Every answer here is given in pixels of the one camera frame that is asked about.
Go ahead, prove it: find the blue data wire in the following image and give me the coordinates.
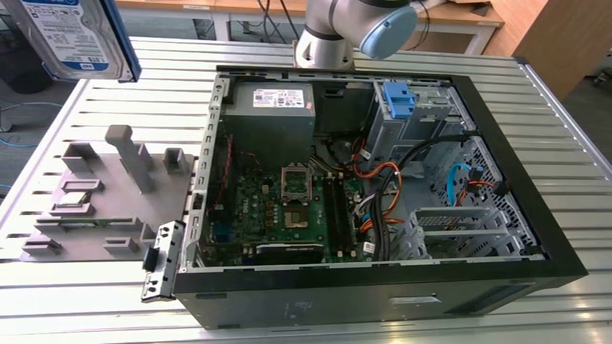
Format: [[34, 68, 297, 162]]
[[448, 163, 481, 208]]

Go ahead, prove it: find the orange yellow disk power wire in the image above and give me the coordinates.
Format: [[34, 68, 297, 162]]
[[461, 180, 509, 207]]

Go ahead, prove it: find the hard disk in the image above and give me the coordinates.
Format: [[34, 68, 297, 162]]
[[16, 0, 144, 84]]

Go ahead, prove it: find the silver disk bay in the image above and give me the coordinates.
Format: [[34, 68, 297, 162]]
[[390, 206, 526, 261]]

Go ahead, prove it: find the silver socket cover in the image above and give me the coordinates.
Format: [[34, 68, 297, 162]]
[[280, 163, 314, 202]]

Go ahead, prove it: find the black RAM slot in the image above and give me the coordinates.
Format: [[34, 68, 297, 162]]
[[333, 172, 350, 257], [340, 172, 357, 257], [326, 172, 342, 256], [322, 172, 338, 256]]

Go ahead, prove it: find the green motherboard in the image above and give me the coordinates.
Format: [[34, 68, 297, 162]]
[[204, 161, 378, 266]]

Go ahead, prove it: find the CPU socket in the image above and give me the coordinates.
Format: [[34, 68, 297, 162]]
[[282, 204, 312, 230]]

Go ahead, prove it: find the grey power supply unit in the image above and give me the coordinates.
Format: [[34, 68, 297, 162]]
[[221, 80, 317, 168]]

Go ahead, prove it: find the black graphics card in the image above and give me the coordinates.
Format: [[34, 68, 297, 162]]
[[241, 242, 326, 264]]

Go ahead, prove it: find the blue plastic drive latch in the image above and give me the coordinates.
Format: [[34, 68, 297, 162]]
[[381, 81, 416, 120]]

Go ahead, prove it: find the silver drive cage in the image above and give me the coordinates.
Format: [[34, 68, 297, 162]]
[[365, 80, 478, 173]]

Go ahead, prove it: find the black open PC case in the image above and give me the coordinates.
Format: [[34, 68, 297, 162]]
[[170, 64, 589, 330]]

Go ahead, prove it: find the grey parts rack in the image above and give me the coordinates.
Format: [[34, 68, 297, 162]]
[[21, 124, 200, 264]]

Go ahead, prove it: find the green RAM stick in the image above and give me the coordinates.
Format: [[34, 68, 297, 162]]
[[56, 221, 113, 229]]

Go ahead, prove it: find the CPU chip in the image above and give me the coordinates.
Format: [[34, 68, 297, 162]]
[[54, 193, 92, 211]]

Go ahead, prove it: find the long wooden top desk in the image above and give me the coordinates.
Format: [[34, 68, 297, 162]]
[[113, 0, 306, 42]]

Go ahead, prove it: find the black mesh bin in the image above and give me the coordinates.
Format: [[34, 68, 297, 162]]
[[0, 14, 54, 95]]

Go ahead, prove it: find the office chair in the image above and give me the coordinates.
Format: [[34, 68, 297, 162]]
[[585, 66, 612, 87]]

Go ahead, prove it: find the yellow black power wire bundle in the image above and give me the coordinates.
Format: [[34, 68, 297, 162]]
[[308, 152, 357, 175]]

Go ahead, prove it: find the red orange yellow wire loom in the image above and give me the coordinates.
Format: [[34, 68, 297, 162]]
[[352, 148, 408, 237]]

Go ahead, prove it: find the black smooth cable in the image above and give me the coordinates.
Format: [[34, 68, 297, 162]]
[[370, 141, 468, 261]]

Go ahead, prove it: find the black braided sleeve cable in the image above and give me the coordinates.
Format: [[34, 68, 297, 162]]
[[374, 134, 472, 261]]

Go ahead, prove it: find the silver slot retainer bracket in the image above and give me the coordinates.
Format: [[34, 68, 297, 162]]
[[140, 220, 186, 300]]

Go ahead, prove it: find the wooden desk white frame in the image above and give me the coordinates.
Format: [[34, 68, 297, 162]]
[[410, 0, 506, 54]]

